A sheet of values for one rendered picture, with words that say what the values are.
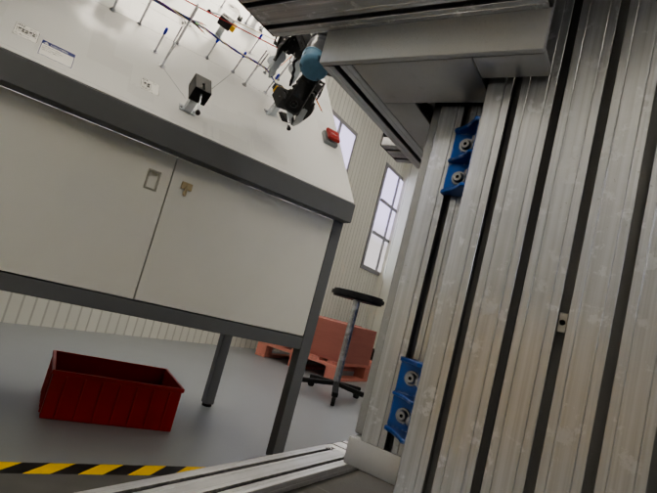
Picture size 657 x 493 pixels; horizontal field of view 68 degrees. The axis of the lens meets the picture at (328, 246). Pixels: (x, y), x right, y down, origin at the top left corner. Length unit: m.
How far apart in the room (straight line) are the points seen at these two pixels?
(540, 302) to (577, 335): 0.04
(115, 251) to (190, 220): 0.21
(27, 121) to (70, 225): 0.25
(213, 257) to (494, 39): 1.04
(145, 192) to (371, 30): 0.87
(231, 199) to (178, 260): 0.23
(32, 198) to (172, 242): 0.34
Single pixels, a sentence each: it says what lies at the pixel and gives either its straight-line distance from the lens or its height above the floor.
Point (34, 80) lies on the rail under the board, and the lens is 1.32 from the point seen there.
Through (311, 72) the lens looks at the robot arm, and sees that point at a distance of 1.29.
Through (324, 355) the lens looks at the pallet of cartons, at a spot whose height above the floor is 0.16.
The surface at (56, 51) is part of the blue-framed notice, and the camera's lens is 1.39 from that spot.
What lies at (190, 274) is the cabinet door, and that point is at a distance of 1.41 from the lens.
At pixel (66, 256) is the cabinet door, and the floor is 0.47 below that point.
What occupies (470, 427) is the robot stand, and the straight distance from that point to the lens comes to 0.53.
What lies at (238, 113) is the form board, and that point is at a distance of 1.57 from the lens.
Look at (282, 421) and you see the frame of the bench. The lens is 1.65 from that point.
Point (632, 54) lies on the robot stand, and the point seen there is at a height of 0.83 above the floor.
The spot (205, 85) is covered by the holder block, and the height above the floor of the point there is 0.99.
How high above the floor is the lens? 0.50
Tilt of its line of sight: 7 degrees up
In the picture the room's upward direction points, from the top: 15 degrees clockwise
